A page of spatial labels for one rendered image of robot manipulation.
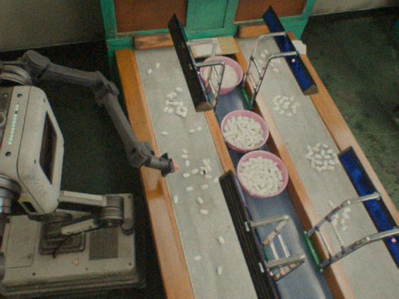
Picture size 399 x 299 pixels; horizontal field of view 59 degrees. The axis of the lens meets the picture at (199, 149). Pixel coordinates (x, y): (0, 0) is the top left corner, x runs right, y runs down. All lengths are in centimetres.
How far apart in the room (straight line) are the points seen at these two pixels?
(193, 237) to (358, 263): 78
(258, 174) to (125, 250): 80
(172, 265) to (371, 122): 238
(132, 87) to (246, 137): 72
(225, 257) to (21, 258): 102
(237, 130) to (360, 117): 166
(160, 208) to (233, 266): 42
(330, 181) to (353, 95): 169
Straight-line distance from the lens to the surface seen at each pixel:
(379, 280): 189
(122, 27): 223
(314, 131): 213
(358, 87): 366
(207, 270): 163
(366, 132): 334
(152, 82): 214
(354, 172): 163
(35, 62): 144
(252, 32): 244
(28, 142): 110
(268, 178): 186
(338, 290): 178
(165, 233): 164
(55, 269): 196
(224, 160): 183
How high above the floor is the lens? 232
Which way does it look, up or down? 58 degrees down
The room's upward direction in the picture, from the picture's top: 11 degrees clockwise
